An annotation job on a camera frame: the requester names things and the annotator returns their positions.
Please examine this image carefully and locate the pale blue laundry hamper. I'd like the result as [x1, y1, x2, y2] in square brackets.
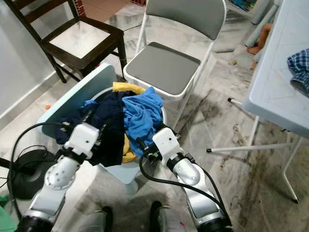
[36, 62, 167, 195]

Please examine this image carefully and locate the blue garment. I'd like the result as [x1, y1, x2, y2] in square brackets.
[83, 87, 165, 158]

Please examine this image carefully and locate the yellow garment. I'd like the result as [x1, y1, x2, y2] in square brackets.
[112, 81, 146, 164]

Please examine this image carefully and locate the robot right leg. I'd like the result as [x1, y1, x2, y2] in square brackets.
[149, 201, 196, 232]

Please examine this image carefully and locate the dark wooden chair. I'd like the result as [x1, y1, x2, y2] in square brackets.
[5, 0, 128, 84]

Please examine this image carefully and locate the black round stand base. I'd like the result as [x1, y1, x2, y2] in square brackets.
[0, 148, 61, 201]

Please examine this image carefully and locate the grey folding chair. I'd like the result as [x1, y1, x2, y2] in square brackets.
[123, 0, 227, 126]

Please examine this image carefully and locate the green plastic object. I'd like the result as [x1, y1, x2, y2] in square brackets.
[0, 193, 13, 232]

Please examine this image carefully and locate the light blue folding table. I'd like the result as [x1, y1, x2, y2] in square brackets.
[205, 0, 309, 203]

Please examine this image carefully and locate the person's bare leg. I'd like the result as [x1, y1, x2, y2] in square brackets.
[246, 23, 273, 55]

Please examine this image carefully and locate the pale teal plastic table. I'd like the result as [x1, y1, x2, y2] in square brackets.
[244, 0, 288, 46]

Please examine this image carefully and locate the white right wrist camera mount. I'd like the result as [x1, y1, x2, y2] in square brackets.
[152, 127, 183, 165]

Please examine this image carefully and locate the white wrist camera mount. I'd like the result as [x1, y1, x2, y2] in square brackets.
[64, 122, 102, 160]
[152, 127, 183, 165]

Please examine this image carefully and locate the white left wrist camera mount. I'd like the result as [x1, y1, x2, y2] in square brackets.
[64, 122, 102, 160]

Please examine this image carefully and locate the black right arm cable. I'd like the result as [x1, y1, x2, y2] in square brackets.
[135, 138, 232, 223]

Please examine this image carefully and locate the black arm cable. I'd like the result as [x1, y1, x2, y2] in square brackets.
[7, 122, 78, 218]
[135, 138, 232, 223]

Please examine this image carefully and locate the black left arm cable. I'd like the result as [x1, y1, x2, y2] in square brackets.
[7, 122, 78, 218]

